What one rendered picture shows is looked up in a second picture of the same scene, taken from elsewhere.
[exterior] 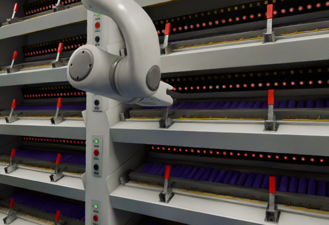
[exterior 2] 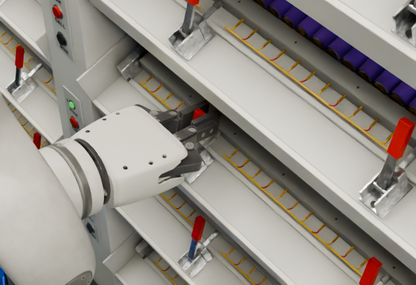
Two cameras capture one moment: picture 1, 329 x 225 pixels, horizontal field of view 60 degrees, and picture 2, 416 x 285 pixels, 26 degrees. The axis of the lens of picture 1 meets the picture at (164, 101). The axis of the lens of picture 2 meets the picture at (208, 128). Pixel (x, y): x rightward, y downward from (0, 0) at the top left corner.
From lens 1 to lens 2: 0.82 m
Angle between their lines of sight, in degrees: 51
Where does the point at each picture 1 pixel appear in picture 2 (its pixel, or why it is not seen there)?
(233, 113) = (322, 218)
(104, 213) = (100, 214)
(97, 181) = not seen: hidden behind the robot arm
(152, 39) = (54, 259)
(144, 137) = not seen: hidden behind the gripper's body
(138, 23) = (18, 251)
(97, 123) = (69, 75)
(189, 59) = (227, 109)
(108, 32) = not seen: outside the picture
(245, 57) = (327, 194)
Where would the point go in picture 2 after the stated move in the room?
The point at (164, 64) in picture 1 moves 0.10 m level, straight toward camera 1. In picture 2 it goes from (182, 74) to (146, 139)
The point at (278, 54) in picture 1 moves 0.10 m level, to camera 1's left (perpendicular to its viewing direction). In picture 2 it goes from (384, 241) to (275, 211)
